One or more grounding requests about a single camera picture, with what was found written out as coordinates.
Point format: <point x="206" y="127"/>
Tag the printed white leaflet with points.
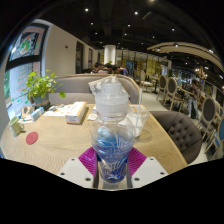
<point x="58" y="110"/>

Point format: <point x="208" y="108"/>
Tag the group of ceiling lights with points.
<point x="136" y="13"/>

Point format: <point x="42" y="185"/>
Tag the green potted plant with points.
<point x="40" y="86"/>

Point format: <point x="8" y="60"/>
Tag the person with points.
<point x="97" y="68"/>
<point x="121" y="70"/>
<point x="193" y="96"/>

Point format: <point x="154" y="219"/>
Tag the group of dining chairs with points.
<point x="208" y="110"/>

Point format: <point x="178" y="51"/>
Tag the white orange medicine box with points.
<point x="76" y="113"/>

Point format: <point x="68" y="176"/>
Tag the round wreath window sticker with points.
<point x="25" y="46"/>

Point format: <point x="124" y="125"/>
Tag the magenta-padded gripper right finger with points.
<point x="138" y="163"/>

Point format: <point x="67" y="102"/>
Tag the flat round red coaster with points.
<point x="32" y="138"/>

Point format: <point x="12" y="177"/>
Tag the pale green mug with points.
<point x="15" y="126"/>

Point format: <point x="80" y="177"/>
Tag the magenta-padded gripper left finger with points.
<point x="86" y="163"/>

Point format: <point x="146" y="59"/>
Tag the clear plastic cup with straw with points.
<point x="141" y="123"/>

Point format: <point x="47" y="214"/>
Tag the grey chevron cushion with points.
<point x="93" y="87"/>

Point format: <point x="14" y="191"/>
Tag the clear blue-labelled water bottle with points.
<point x="112" y="143"/>

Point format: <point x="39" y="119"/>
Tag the white blue slim carton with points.
<point x="36" y="114"/>

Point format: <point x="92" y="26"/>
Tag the grey tufted chair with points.
<point x="180" y="133"/>

